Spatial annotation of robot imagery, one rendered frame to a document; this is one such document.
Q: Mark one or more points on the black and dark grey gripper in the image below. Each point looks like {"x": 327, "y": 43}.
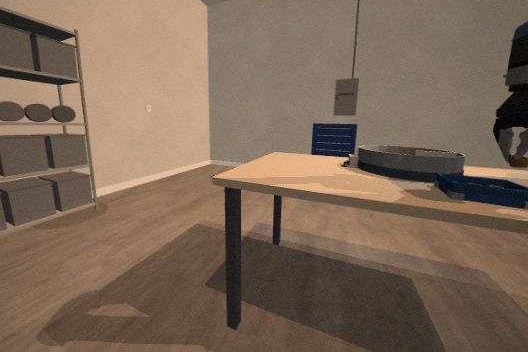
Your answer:
{"x": 504, "y": 135}

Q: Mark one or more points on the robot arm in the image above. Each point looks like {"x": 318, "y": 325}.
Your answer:
{"x": 516, "y": 106}

